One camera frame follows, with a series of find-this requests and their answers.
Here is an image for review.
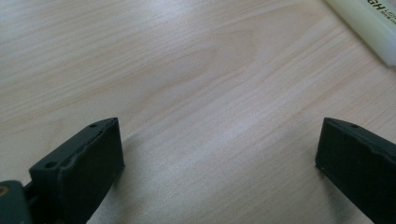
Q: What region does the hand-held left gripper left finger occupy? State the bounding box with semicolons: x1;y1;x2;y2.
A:
29;117;126;224

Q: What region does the pale yellow highlighter pen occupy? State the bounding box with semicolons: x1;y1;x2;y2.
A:
323;0;396;68

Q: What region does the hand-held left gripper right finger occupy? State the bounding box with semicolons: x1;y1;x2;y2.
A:
315;117;396;224

